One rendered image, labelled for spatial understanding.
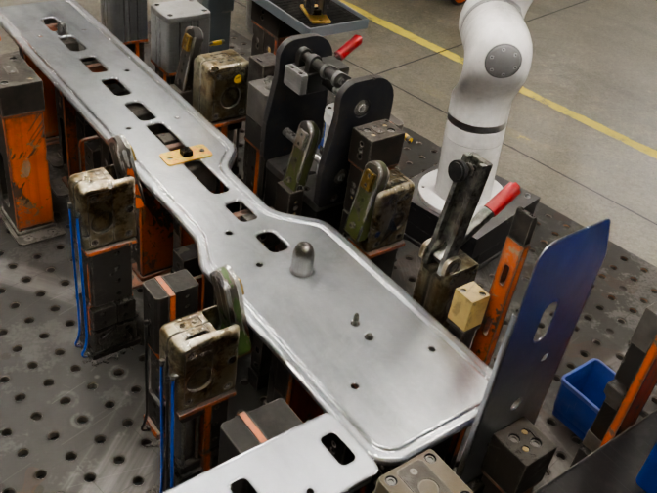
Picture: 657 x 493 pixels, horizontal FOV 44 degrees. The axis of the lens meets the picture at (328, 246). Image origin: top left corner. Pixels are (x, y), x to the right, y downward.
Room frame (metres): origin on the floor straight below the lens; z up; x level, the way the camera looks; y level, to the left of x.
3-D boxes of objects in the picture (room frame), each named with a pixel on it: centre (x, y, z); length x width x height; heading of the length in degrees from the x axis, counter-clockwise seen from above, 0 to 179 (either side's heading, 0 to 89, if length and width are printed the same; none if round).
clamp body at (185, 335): (0.71, 0.14, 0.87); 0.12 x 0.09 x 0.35; 132
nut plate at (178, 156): (1.15, 0.26, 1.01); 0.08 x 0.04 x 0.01; 131
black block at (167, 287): (0.83, 0.21, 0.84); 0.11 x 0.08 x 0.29; 132
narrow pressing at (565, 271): (0.60, -0.22, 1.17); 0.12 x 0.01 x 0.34; 132
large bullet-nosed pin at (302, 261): (0.89, 0.03, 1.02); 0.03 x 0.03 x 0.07
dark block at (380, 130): (1.12, -0.05, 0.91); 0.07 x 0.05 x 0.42; 132
